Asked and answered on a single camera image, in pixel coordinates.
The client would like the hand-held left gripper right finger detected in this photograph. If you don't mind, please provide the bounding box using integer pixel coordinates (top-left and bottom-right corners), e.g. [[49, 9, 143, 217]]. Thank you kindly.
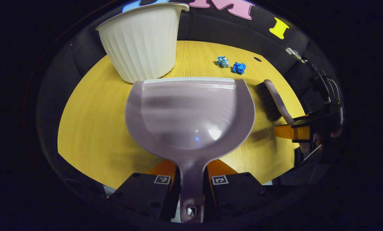
[[204, 159, 276, 222]]

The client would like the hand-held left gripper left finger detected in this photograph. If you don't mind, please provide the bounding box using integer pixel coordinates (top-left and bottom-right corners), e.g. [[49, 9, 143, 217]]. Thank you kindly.
[[107, 159, 181, 222]]

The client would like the small pale pink broom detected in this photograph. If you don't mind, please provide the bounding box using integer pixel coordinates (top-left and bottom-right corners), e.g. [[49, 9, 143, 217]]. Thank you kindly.
[[255, 79, 310, 153]]

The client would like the dark blue paper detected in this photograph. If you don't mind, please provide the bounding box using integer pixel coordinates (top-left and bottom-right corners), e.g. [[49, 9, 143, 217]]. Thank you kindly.
[[232, 62, 246, 75]]

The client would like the pale pink dustpan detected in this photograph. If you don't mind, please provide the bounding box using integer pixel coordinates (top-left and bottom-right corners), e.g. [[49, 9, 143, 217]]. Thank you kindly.
[[125, 77, 256, 223]]

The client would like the light blue paper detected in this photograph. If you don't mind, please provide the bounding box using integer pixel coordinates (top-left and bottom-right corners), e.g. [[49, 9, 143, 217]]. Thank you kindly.
[[215, 56, 230, 68]]

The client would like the white ribbed garbage bin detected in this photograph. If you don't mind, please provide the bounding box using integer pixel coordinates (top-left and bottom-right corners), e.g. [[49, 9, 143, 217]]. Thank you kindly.
[[96, 3, 190, 84]]

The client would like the wooden desktop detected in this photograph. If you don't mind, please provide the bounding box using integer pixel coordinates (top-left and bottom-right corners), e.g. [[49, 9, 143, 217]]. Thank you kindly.
[[57, 40, 305, 190]]

